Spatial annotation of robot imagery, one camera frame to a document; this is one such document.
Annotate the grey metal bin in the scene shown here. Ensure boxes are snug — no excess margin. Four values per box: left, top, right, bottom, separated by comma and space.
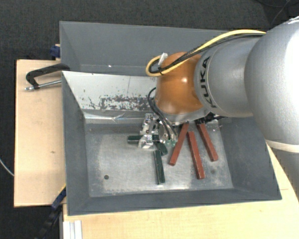
59, 20, 283, 216

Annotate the pale wood board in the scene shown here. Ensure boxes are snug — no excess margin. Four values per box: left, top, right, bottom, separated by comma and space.
13, 59, 67, 208

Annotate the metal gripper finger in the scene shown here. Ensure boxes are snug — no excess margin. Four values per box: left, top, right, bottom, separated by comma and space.
138, 134, 155, 149
141, 113, 156, 135

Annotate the red-brown flat block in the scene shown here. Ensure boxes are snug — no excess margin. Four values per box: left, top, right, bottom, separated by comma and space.
196, 122, 219, 162
186, 130, 206, 180
168, 122, 190, 167

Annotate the dark green flat block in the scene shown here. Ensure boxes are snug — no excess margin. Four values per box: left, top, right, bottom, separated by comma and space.
152, 149, 166, 185
127, 134, 143, 145

